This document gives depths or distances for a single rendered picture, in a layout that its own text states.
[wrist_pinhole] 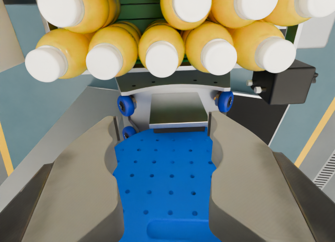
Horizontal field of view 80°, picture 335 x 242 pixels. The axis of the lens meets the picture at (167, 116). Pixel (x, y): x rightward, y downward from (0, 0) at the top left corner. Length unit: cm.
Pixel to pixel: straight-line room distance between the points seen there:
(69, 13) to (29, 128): 165
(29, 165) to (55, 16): 68
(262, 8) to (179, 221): 26
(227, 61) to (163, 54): 8
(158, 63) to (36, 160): 72
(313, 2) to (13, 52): 39
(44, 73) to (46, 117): 146
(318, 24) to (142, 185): 50
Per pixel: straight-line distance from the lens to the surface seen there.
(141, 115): 46
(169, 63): 25
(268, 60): 28
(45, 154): 91
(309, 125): 197
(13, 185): 83
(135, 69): 37
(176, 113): 35
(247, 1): 26
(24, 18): 155
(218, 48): 25
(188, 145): 38
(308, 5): 29
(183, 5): 24
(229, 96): 41
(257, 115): 150
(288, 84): 42
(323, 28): 59
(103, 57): 25
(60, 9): 26
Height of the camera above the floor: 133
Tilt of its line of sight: 61 degrees down
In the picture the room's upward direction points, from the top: 176 degrees clockwise
